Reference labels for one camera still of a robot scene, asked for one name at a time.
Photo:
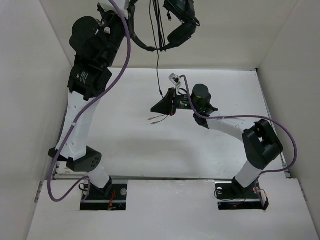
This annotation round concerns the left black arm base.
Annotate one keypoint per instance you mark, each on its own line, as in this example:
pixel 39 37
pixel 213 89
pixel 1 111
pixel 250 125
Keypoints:
pixel 96 201

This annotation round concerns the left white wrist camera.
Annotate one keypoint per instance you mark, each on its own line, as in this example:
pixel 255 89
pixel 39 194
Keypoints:
pixel 115 6

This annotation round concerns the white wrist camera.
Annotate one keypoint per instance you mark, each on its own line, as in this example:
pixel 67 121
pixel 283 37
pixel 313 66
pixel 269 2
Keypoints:
pixel 176 80
pixel 115 6

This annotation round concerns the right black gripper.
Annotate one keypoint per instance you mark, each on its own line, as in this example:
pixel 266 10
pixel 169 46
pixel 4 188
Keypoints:
pixel 166 106

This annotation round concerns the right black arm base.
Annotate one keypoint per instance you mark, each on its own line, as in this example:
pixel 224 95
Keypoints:
pixel 253 198

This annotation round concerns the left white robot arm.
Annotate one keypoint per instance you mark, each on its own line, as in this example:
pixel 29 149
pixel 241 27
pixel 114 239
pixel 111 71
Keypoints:
pixel 96 44

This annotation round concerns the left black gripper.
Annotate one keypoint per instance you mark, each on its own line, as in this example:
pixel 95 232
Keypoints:
pixel 105 15

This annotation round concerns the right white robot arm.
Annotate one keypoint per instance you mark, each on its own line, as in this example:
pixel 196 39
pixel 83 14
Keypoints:
pixel 261 143

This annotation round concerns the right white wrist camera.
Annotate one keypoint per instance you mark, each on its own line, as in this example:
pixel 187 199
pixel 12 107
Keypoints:
pixel 176 80

